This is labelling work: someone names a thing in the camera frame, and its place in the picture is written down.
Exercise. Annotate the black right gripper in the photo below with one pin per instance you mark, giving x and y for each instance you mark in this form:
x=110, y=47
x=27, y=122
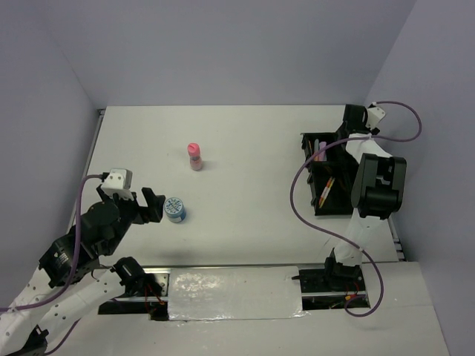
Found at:
x=375, y=131

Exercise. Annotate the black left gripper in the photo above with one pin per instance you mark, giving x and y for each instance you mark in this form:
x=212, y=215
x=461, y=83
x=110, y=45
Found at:
x=140, y=210

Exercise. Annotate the blue paint jar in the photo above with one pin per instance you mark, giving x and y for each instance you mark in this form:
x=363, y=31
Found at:
x=174, y=209

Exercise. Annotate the purple highlighter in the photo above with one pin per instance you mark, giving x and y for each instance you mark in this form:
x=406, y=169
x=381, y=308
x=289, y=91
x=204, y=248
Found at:
x=322, y=157

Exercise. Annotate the pink-capped marker tube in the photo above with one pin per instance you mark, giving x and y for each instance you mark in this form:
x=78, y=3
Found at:
x=195, y=159

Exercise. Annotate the orange pen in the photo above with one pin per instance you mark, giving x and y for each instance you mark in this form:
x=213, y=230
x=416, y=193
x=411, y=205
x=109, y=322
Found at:
x=324, y=192

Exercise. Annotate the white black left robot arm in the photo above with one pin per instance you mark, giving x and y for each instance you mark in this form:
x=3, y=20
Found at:
x=53, y=298

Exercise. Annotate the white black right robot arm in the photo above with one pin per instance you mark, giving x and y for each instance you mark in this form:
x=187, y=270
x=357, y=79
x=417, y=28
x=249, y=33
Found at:
x=377, y=192

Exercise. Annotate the black four-compartment organizer tray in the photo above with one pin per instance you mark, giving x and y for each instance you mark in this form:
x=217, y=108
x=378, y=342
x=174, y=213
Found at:
x=343, y=158

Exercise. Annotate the silver tape-covered panel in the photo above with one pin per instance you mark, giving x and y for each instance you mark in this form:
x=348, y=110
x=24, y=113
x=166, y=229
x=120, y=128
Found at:
x=249, y=293

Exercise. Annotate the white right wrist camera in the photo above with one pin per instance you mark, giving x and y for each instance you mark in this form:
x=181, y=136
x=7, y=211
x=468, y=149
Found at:
x=375, y=114

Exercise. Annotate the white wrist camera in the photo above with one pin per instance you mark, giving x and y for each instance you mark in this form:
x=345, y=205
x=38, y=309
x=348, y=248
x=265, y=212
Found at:
x=375, y=114
x=118, y=181

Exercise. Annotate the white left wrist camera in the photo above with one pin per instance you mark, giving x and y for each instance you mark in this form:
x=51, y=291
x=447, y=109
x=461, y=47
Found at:
x=118, y=181

